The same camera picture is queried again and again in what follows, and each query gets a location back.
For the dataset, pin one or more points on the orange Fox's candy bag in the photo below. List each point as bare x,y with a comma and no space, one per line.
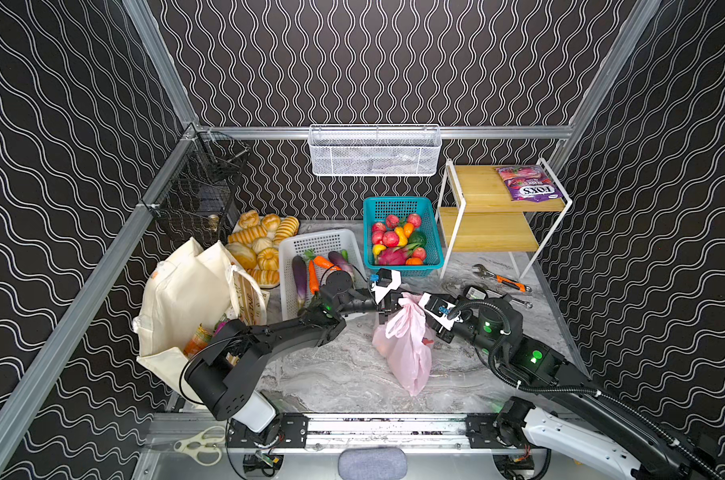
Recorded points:
198,342

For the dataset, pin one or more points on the grey foam pad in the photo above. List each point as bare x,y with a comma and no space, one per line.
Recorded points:
372,464

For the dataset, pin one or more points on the cream handled scissors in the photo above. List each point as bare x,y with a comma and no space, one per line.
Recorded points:
205,448

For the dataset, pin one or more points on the adjustable wrench orange handle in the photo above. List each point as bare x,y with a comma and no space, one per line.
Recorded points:
482,272

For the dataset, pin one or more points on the yellow pepper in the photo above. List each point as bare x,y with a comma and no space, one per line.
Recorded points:
402,240

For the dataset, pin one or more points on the orange fruit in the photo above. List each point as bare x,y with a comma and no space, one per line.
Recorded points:
408,229

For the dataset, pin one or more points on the purple eggplant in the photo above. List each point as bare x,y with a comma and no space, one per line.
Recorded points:
300,273
339,260

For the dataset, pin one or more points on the bun back right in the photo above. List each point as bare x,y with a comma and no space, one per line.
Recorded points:
271,222

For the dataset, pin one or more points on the pink dragon fruit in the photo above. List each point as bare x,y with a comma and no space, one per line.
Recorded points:
392,257

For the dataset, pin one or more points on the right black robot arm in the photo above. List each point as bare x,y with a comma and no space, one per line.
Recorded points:
617,440

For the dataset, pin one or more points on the striped long bread back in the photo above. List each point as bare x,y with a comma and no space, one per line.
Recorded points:
247,236

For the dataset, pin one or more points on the silver open-end wrench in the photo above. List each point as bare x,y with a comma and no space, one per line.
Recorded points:
525,304

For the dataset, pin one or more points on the twisted bun back left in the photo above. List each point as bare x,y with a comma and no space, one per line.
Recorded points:
249,219

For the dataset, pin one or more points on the purple eggplant left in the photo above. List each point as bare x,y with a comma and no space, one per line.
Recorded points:
300,273

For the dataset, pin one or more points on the white plastic vegetable basket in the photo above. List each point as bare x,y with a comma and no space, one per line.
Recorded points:
314,246

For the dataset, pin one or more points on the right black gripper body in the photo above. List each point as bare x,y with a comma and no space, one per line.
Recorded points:
428,313

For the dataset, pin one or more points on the orange carrot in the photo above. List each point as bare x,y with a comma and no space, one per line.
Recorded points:
317,264

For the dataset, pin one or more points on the cream canvas tote bag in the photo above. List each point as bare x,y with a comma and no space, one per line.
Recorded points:
194,287

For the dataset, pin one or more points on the pink plastic grocery bag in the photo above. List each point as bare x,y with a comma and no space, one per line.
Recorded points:
405,341

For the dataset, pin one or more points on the white wire wall basket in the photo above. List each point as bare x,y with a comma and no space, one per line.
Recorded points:
374,150

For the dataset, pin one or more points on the purple eggplant right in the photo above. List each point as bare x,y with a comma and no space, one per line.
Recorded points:
339,260

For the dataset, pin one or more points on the white wooden two-tier shelf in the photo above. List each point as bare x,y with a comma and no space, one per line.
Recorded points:
476,213

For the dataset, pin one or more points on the green round fruit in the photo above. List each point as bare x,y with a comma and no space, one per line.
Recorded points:
417,239

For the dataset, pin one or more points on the small white bun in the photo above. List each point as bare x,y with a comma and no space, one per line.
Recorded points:
261,244

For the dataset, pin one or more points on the red apple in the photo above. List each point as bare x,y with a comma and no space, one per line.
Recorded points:
390,239

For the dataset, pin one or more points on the black tape measure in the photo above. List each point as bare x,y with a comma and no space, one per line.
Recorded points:
474,293

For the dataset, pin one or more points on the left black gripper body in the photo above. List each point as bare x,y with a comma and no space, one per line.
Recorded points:
383,303

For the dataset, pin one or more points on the metal base rail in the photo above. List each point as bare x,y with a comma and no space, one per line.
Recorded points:
412,433

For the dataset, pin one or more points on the black wire wall basket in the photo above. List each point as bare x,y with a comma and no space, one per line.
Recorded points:
200,199

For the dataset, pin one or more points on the purple Fox's candy bag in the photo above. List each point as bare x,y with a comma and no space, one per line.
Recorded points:
528,183

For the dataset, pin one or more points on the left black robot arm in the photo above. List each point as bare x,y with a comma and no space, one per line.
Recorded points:
224,375

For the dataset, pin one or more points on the teal plastic fruit basket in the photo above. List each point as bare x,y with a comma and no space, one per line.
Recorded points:
381,214

